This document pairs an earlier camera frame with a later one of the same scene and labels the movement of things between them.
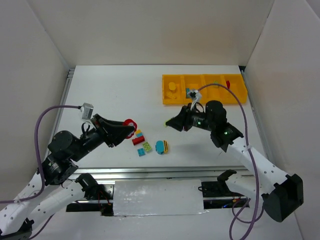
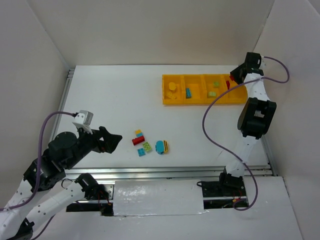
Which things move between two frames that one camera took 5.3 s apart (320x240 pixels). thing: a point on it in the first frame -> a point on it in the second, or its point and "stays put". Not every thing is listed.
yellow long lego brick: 170,95 stays put
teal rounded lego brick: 160,147 stays put
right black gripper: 186,119 -> 238,73
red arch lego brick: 138,140 stays put
